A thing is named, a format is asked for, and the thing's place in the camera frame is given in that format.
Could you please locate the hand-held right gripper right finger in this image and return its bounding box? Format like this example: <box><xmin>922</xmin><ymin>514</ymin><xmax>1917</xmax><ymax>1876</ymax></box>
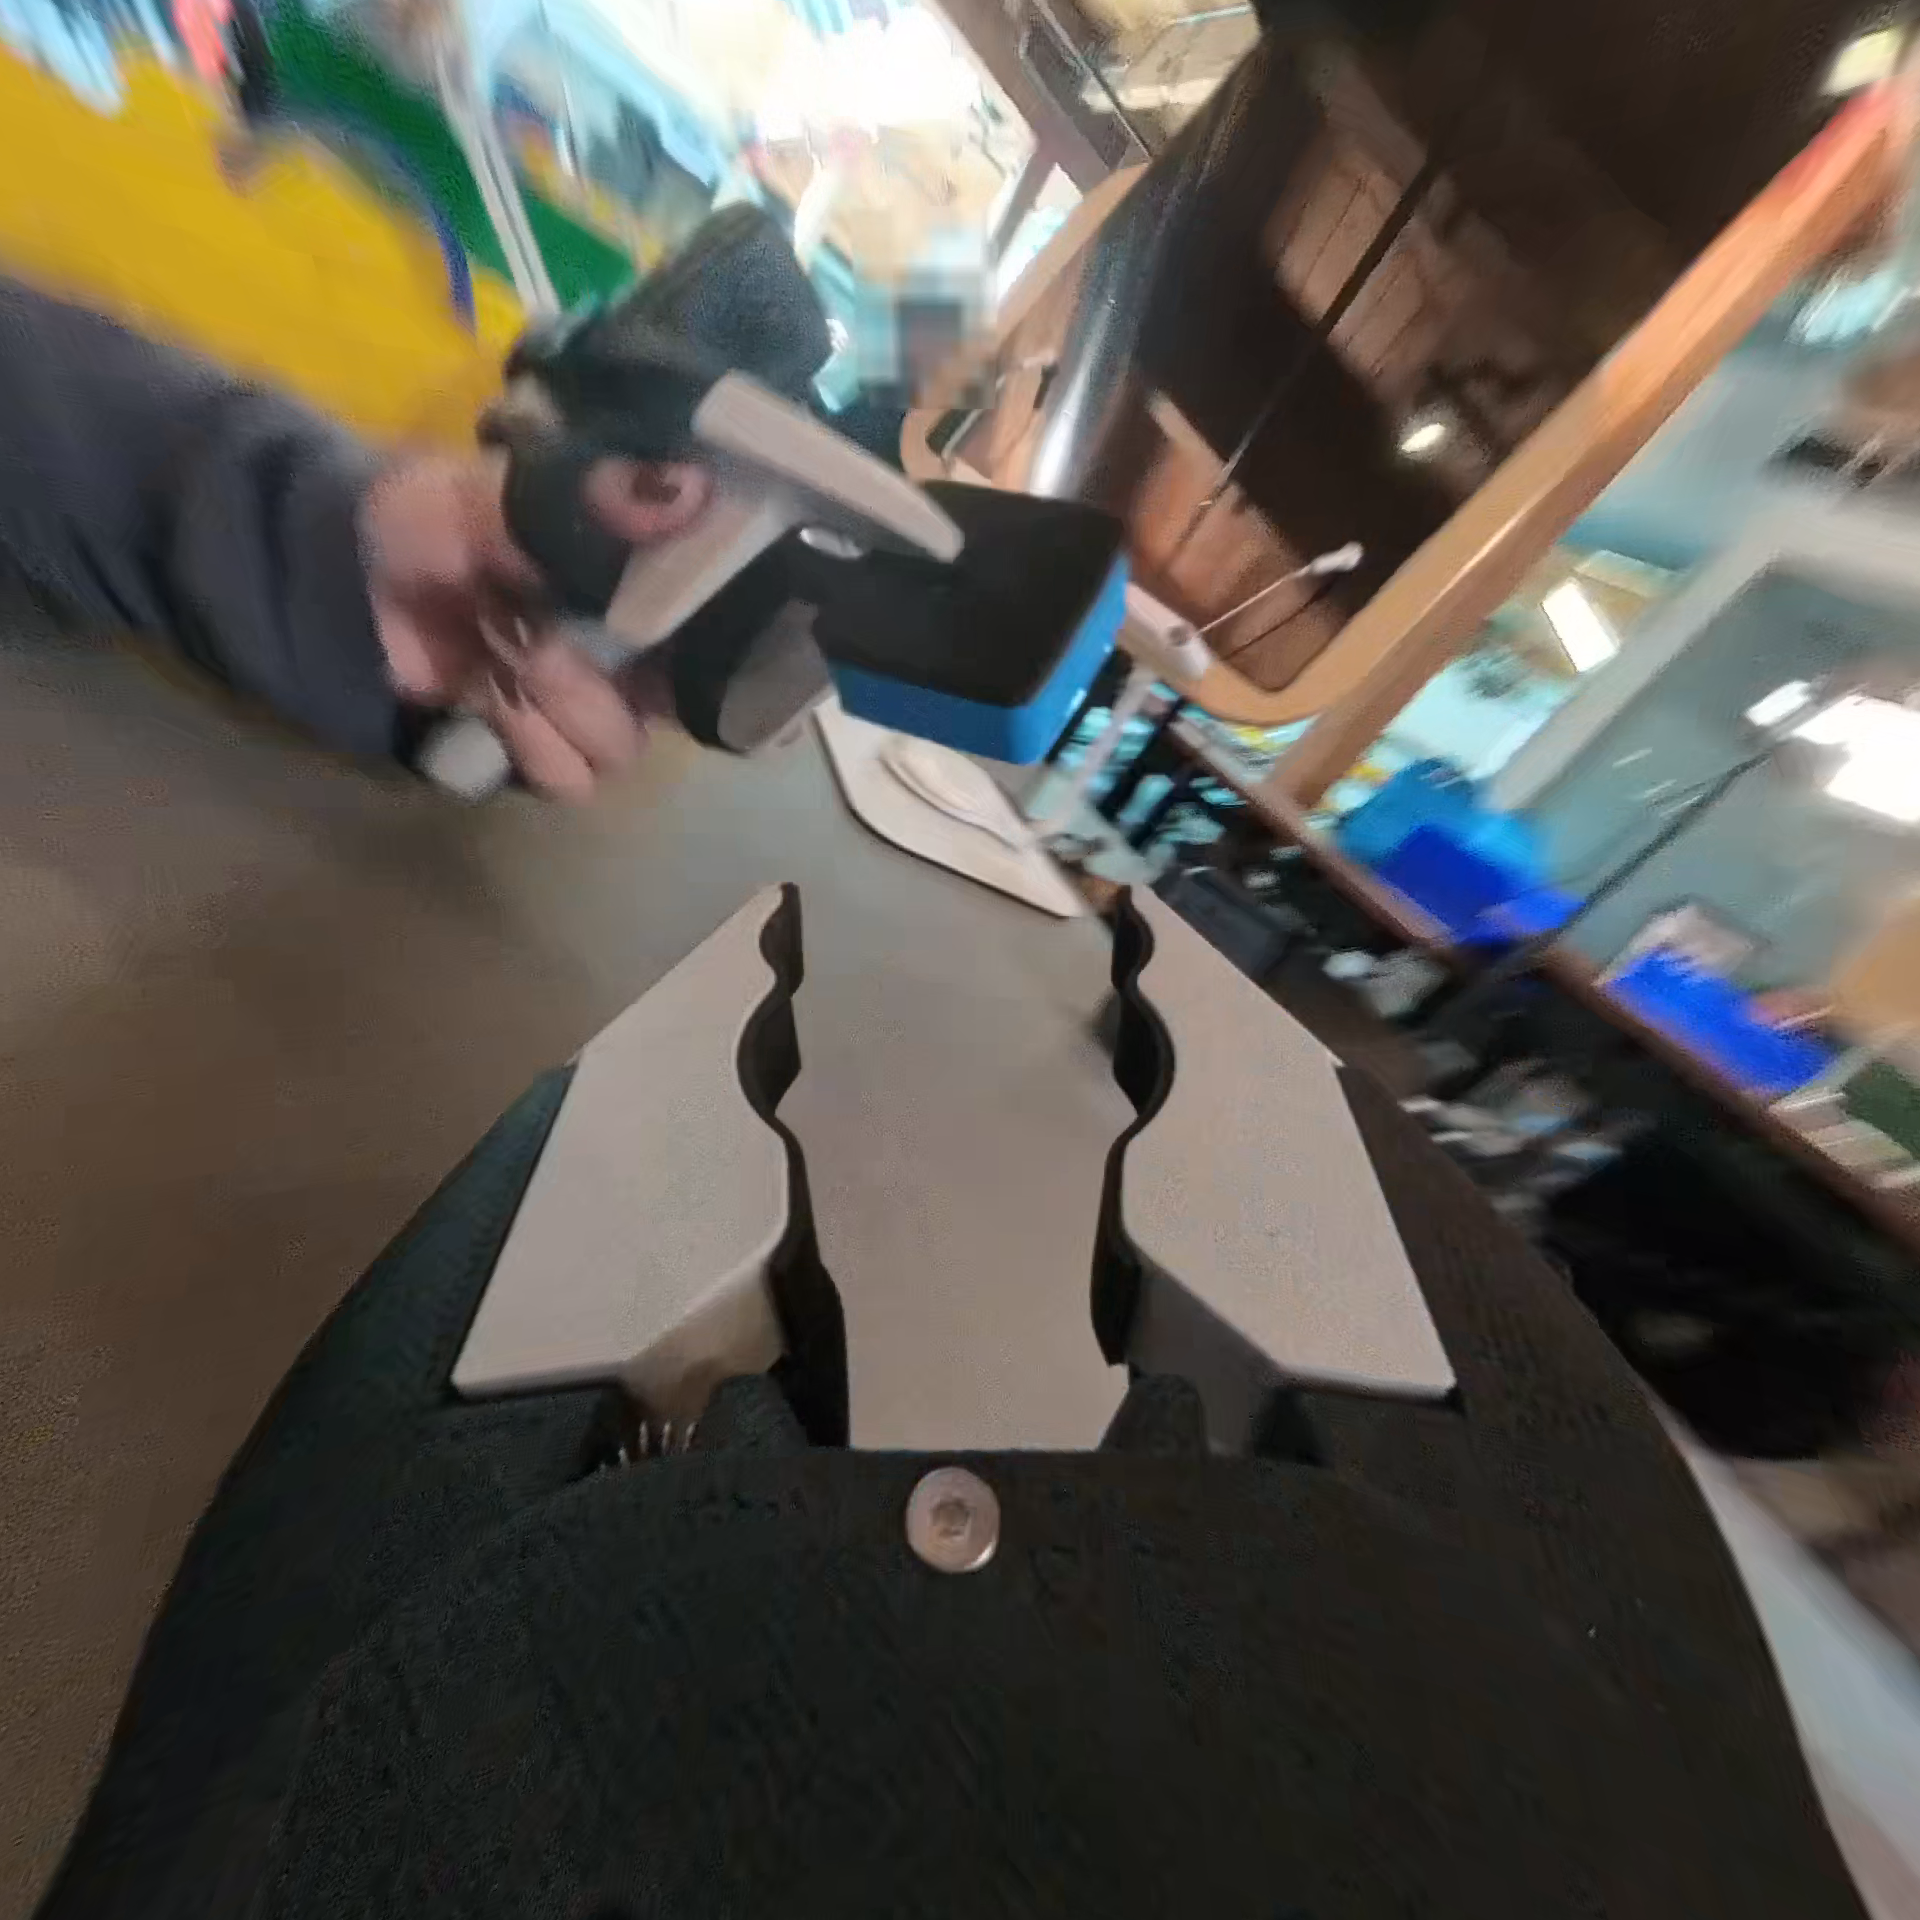
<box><xmin>1093</xmin><ymin>885</ymin><xmax>1461</xmax><ymax>1454</ymax></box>

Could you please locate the yellow plastic bin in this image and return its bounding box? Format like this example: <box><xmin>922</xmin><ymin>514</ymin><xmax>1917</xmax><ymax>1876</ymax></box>
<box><xmin>0</xmin><ymin>45</ymin><xmax>506</xmax><ymax>452</ymax></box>

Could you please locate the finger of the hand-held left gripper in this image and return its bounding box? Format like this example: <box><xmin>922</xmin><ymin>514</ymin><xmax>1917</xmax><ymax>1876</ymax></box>
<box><xmin>603</xmin><ymin>372</ymin><xmax>965</xmax><ymax>649</ymax></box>
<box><xmin>668</xmin><ymin>575</ymin><xmax>842</xmax><ymax>753</ymax></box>

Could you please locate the small blue plastic bin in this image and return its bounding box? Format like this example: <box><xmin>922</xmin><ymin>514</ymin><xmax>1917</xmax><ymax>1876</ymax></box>
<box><xmin>1597</xmin><ymin>943</ymin><xmax>1839</xmax><ymax>1097</ymax></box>
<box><xmin>1335</xmin><ymin>757</ymin><xmax>1583</xmax><ymax>946</ymax></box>

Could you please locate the person's left forearm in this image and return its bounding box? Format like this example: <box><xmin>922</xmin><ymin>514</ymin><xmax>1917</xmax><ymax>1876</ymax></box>
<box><xmin>0</xmin><ymin>277</ymin><xmax>413</xmax><ymax>759</ymax></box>

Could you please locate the green plastic bin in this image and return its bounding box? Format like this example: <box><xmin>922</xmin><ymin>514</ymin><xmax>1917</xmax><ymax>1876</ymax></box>
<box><xmin>262</xmin><ymin>0</ymin><xmax>641</xmax><ymax>325</ymax></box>

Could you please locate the wood framed mirror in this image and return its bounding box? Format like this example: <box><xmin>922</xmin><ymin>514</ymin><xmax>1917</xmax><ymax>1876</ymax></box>
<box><xmin>901</xmin><ymin>0</ymin><xmax>1920</xmax><ymax>810</ymax></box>

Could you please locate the person's left hand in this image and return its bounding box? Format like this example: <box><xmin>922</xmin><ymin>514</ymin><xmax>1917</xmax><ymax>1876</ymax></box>
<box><xmin>359</xmin><ymin>440</ymin><xmax>723</xmax><ymax>805</ymax></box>

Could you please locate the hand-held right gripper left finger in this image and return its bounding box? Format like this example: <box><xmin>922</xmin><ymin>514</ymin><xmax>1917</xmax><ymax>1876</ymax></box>
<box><xmin>450</xmin><ymin>881</ymin><xmax>847</xmax><ymax>1449</ymax></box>

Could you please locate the white mirror stand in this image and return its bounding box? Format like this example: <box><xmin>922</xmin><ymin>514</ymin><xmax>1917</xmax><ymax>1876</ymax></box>
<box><xmin>809</xmin><ymin>538</ymin><xmax>1367</xmax><ymax>920</ymax></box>

